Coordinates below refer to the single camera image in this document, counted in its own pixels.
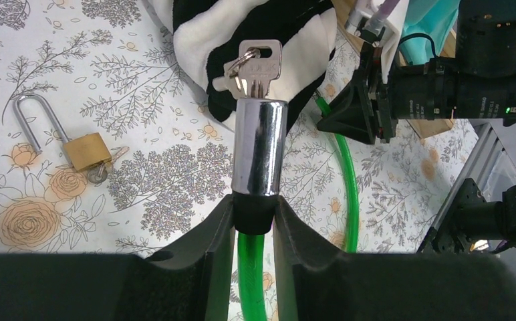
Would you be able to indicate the wooden clothes rack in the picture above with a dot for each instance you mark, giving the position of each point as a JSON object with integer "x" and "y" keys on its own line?
{"x": 446, "y": 56}

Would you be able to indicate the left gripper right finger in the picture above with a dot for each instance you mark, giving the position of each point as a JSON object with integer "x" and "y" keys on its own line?
{"x": 315, "y": 280}

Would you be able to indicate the black white striped cloth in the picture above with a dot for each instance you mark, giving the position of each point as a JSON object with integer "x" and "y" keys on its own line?
{"x": 207, "y": 35}

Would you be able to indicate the brass padlock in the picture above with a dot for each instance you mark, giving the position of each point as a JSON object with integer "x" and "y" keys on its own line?
{"x": 82, "y": 153}

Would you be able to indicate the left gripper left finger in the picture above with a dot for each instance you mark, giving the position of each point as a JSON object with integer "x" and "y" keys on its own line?
{"x": 188, "y": 279}

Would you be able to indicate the green cable lock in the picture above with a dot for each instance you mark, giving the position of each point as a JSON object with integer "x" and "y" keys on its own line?
{"x": 258, "y": 157}

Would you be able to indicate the cable lock keys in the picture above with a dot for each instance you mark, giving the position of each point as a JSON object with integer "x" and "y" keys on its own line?
{"x": 250, "y": 75}

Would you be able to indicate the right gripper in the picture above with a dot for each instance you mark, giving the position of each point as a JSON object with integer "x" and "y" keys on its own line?
{"x": 370, "y": 110}

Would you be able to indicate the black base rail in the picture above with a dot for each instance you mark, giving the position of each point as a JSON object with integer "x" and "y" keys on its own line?
{"x": 481, "y": 204}

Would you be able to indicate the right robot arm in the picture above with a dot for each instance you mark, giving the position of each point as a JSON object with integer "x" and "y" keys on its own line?
{"x": 485, "y": 61}

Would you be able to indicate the padlock keys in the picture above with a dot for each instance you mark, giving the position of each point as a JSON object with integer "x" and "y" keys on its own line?
{"x": 99, "y": 173}

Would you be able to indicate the teal t-shirt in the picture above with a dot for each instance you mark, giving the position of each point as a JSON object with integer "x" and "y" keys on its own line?
{"x": 434, "y": 18}

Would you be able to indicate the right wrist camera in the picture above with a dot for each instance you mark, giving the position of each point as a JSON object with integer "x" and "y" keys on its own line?
{"x": 380, "y": 24}

